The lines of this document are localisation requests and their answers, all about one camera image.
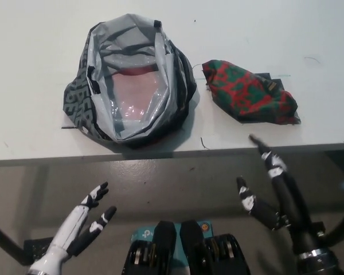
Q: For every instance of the black and grey plastic bag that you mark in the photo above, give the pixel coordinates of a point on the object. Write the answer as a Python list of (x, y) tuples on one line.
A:
[(80, 94)]

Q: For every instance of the thin black tape strip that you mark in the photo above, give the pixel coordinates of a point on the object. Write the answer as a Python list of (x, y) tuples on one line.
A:
[(71, 127)]

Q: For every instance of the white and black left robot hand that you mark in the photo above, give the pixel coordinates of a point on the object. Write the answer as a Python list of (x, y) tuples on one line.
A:
[(71, 223)]

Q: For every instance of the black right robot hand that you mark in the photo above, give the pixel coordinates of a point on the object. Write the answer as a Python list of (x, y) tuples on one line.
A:
[(296, 212)]

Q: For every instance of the teal box on robot torso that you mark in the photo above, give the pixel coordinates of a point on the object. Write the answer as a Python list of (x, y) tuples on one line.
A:
[(142, 233)]

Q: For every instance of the black table leg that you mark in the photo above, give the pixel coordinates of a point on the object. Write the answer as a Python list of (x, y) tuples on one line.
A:
[(342, 227), (5, 237)]

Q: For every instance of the red and green cloth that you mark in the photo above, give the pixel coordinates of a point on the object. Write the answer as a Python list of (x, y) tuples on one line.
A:
[(240, 91)]

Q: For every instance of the black tape patch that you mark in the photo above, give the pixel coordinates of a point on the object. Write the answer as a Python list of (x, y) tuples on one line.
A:
[(275, 81)]

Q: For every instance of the black table foot plate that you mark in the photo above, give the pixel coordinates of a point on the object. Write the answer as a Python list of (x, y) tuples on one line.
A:
[(34, 247), (318, 229)]

